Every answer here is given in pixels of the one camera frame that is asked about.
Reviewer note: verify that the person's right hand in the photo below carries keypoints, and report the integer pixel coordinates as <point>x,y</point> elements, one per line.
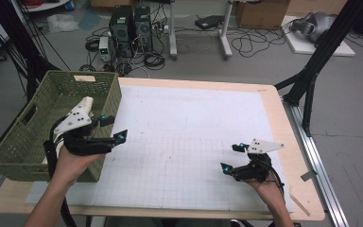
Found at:
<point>269,192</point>

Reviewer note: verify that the black metal stand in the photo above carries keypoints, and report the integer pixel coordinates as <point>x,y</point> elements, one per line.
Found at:
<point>324,47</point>
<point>19,41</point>

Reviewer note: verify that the black flat floor device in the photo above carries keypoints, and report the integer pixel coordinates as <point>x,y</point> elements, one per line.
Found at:
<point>209,22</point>

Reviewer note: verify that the white floor board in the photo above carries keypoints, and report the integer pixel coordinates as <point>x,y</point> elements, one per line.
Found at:
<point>302,47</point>

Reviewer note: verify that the aluminium floor rail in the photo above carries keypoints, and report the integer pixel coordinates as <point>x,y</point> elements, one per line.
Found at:
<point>321,170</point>

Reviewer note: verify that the grey tape piece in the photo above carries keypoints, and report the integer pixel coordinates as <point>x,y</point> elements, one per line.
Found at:
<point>308,175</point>

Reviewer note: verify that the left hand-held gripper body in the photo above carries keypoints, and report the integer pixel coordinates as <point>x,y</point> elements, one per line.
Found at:
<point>82,142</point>

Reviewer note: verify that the green woven basket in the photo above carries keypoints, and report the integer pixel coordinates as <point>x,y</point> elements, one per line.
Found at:
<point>44,104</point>

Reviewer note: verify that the brown cardboard box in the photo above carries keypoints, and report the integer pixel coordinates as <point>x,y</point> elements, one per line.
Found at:
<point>261,14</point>

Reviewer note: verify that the person's lap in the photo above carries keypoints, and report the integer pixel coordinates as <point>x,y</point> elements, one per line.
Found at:
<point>170,222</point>

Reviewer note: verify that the thin wooden strip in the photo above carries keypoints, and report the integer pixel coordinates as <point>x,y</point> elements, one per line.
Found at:
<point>300,205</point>

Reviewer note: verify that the white gridded mat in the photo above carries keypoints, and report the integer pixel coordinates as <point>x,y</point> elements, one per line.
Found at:
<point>186,126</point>

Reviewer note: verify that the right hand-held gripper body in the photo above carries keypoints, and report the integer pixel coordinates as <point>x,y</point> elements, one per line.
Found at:
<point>256,171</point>

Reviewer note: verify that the white power supply unit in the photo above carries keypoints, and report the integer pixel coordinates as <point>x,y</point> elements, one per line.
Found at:
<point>104,48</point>

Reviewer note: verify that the person's left hand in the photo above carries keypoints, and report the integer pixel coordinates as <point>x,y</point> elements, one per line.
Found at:
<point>72,167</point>

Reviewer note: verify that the clear plastic bag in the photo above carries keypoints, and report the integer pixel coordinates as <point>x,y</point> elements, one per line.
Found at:
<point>61,23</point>

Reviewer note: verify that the black computer tower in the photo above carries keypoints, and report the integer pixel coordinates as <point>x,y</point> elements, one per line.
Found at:
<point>143,28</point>
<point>123,31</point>

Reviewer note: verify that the white metal desk frame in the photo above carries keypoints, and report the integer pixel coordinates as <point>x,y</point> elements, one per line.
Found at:
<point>172,31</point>

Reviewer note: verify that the grey helmet shaped device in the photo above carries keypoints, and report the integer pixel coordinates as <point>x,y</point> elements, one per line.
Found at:
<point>315,25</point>

